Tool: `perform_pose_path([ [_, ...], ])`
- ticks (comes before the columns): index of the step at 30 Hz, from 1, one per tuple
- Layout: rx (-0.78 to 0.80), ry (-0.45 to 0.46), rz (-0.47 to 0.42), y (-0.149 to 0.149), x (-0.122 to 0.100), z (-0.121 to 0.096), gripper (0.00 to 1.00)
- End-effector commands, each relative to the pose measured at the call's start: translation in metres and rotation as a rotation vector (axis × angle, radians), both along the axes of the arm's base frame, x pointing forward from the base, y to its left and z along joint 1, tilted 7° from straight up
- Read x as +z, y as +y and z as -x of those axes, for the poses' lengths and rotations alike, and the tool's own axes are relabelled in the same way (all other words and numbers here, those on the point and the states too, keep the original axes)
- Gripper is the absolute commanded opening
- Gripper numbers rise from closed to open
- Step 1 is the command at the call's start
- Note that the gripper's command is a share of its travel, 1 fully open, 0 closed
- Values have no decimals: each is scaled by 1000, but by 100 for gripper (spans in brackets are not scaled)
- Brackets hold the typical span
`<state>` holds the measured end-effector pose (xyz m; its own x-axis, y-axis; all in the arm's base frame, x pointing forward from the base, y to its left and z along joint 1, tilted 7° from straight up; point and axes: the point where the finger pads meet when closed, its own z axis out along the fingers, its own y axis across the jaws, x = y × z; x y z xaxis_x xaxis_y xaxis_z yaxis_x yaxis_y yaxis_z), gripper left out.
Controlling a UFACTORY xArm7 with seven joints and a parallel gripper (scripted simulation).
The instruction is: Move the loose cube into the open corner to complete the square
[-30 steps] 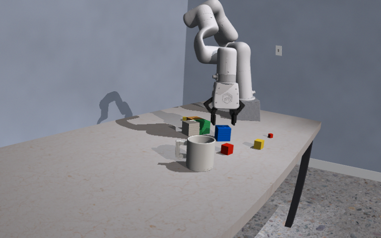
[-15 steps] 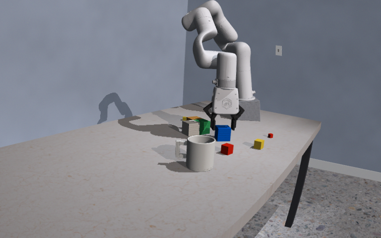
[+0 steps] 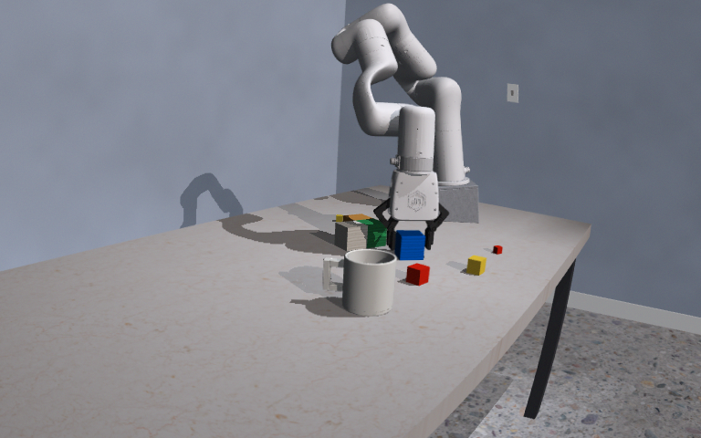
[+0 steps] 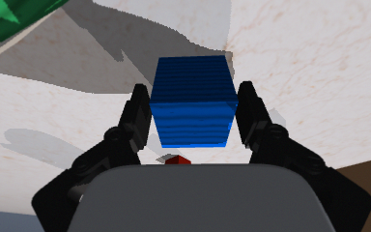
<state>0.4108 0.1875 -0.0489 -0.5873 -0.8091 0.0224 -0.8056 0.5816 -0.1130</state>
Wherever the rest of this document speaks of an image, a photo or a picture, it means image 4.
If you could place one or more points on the blue cube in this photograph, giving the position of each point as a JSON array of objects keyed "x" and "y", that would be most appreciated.
[{"x": 193, "y": 101}]

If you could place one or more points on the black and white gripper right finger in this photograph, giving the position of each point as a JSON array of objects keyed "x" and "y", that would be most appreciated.
[{"x": 347, "y": 204}]

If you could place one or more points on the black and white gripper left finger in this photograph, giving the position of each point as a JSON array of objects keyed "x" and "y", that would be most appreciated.
[{"x": 56, "y": 202}]

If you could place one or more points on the green cube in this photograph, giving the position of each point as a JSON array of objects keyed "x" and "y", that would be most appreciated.
[{"x": 16, "y": 15}]

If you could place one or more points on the red cube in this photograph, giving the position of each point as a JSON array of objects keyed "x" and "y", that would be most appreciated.
[{"x": 177, "y": 160}]

